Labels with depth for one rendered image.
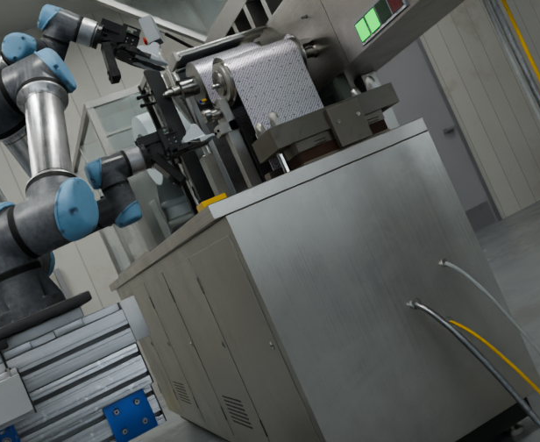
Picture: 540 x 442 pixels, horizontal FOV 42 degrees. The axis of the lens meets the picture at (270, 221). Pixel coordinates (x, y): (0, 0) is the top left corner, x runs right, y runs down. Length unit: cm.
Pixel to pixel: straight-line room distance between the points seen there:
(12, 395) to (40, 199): 38
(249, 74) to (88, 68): 404
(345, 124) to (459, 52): 576
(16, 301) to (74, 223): 19
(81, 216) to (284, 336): 58
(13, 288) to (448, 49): 647
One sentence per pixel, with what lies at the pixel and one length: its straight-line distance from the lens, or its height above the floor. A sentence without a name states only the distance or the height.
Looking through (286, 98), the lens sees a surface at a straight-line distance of 210.
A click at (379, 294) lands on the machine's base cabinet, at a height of 52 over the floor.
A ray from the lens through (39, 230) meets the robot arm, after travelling 143.
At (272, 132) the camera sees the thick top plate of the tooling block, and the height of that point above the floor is 102.
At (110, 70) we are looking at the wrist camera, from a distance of 203.
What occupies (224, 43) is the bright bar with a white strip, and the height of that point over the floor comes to 144.
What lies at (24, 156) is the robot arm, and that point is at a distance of 183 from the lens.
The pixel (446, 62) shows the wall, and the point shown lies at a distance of 747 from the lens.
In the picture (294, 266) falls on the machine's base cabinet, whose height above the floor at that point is 68.
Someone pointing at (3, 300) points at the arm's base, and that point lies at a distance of 147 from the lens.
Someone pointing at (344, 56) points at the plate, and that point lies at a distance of 212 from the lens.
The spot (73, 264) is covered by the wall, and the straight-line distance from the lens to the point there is 563.
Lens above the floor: 76
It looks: 1 degrees up
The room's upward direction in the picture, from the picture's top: 24 degrees counter-clockwise
